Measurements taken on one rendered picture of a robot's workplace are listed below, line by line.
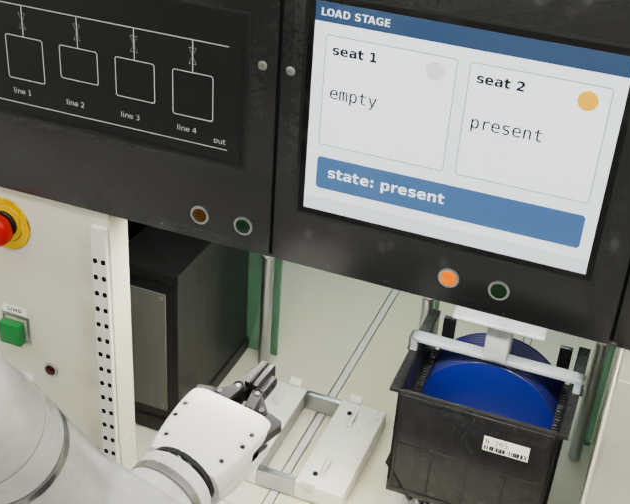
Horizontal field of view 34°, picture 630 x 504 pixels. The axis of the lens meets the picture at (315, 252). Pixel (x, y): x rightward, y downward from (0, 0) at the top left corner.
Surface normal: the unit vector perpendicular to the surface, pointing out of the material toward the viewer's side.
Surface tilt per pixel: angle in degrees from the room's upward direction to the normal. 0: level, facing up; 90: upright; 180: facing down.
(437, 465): 90
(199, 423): 6
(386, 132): 90
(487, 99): 90
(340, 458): 0
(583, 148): 90
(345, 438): 0
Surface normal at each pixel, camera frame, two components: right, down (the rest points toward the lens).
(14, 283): -0.36, 0.46
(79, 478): 0.93, 0.22
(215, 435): 0.08, -0.77
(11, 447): 0.80, 0.44
